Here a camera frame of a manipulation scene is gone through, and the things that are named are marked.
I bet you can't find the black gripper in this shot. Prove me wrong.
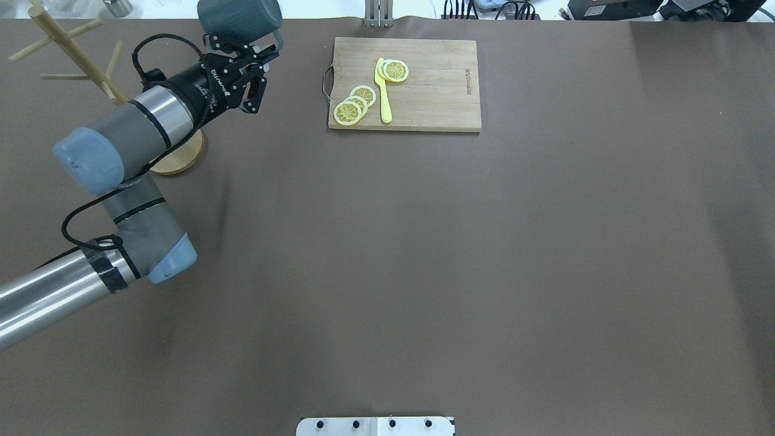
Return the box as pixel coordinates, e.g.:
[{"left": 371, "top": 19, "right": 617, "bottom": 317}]
[{"left": 162, "top": 33, "right": 279, "bottom": 128}]

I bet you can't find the blue mug yellow inside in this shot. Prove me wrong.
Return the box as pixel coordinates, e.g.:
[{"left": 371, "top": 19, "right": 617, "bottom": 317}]
[{"left": 197, "top": 1, "right": 283, "bottom": 49}]

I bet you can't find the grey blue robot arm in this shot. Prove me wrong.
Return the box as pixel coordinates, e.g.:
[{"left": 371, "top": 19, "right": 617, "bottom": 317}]
[{"left": 2, "top": 31, "right": 283, "bottom": 350}]

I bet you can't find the wooden cup storage rack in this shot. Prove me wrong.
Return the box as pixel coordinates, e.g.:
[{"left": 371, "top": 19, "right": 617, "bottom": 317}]
[{"left": 7, "top": 1, "right": 206, "bottom": 176}]

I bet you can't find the metal cup in background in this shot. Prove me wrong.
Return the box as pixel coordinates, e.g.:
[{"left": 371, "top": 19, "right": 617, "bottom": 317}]
[{"left": 102, "top": 0, "right": 134, "bottom": 19}]

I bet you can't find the lemon slice top outer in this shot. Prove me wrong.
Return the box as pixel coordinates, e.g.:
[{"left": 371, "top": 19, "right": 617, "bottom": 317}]
[{"left": 332, "top": 101, "right": 364, "bottom": 126}]

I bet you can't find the lemon slice middle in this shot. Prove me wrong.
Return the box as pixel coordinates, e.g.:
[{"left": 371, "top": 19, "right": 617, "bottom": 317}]
[{"left": 345, "top": 96, "right": 369, "bottom": 116}]

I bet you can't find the lemon slice under front one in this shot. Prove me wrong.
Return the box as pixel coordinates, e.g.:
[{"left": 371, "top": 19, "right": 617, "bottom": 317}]
[{"left": 377, "top": 59, "right": 388, "bottom": 82}]

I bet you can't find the metal clamp at table edge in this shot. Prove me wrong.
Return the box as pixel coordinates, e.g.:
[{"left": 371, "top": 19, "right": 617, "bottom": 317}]
[{"left": 364, "top": 0, "right": 395, "bottom": 28}]

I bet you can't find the yellow plastic knife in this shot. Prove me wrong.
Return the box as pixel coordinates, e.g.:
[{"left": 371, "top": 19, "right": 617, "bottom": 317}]
[{"left": 374, "top": 58, "right": 393, "bottom": 124}]

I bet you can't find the lemon slice front by knife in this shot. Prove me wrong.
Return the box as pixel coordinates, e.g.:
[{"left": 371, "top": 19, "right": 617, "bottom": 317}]
[{"left": 380, "top": 59, "right": 409, "bottom": 83}]

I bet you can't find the bamboo cutting board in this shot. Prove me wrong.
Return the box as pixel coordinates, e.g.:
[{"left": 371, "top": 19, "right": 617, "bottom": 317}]
[{"left": 328, "top": 36, "right": 482, "bottom": 133}]

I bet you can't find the black equipment in background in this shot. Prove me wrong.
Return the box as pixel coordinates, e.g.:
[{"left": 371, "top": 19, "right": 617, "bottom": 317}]
[{"left": 559, "top": 1, "right": 773, "bottom": 22}]

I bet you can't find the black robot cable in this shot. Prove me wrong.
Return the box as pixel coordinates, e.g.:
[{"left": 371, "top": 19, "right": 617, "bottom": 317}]
[{"left": 38, "top": 33, "right": 206, "bottom": 270}]

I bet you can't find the white metal mount base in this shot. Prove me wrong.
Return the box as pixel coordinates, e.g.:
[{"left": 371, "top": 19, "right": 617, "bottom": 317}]
[{"left": 295, "top": 416, "right": 457, "bottom": 435}]

